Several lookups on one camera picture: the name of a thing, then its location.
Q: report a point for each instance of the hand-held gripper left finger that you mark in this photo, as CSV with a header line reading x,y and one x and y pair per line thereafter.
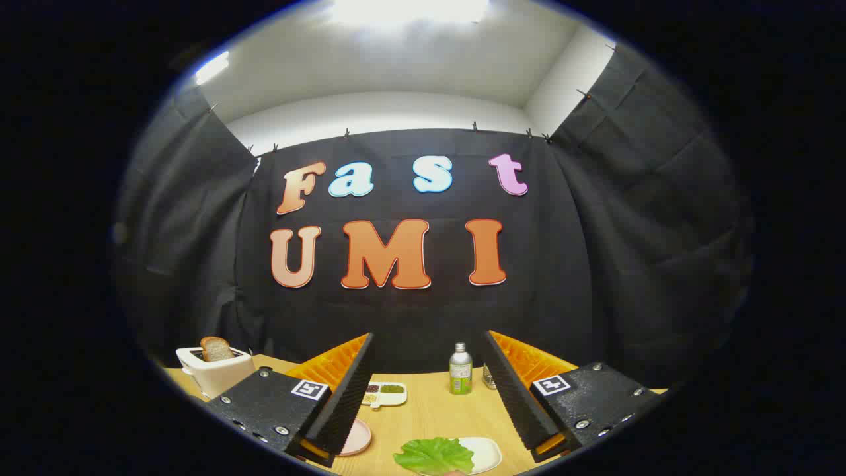
x,y
344,396

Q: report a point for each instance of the green lettuce leaf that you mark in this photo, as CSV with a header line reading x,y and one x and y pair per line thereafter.
x,y
433,456

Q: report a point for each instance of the white divided bean dish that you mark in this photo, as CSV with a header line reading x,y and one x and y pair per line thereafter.
x,y
386,395

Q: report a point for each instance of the black backdrop cloth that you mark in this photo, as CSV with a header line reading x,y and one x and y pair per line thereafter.
x,y
410,317

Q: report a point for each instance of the brown-crust bread slice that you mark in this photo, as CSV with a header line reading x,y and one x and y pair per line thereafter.
x,y
216,349

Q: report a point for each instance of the silver bottle green label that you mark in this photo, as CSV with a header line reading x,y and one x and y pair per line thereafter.
x,y
461,377

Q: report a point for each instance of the white oval plate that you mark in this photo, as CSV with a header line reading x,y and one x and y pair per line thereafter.
x,y
487,453

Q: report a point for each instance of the pink round plate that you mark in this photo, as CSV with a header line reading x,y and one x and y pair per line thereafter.
x,y
357,439

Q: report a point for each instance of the white toaster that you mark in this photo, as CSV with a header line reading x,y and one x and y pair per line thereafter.
x,y
221,378

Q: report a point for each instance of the ceiling light panel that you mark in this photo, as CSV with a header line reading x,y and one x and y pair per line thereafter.
x,y
211,67
410,10

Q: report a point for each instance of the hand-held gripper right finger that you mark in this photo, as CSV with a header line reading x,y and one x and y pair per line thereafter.
x,y
512,396

